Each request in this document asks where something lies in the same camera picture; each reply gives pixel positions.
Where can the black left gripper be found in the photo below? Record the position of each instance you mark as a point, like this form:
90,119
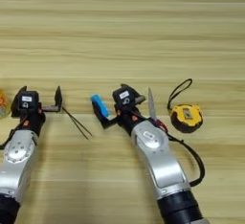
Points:
32,121

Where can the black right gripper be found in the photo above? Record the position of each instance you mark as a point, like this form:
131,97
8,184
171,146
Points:
130,119

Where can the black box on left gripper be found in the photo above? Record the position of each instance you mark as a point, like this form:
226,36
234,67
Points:
28,100

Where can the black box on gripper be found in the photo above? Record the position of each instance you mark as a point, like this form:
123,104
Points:
28,100
122,97

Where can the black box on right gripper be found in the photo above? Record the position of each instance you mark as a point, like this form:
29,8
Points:
122,97

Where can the black tweezers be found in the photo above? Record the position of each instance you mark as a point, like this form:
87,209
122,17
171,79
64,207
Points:
67,113

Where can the orange juice bottle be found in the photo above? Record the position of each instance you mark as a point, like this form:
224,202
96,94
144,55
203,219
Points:
3,105

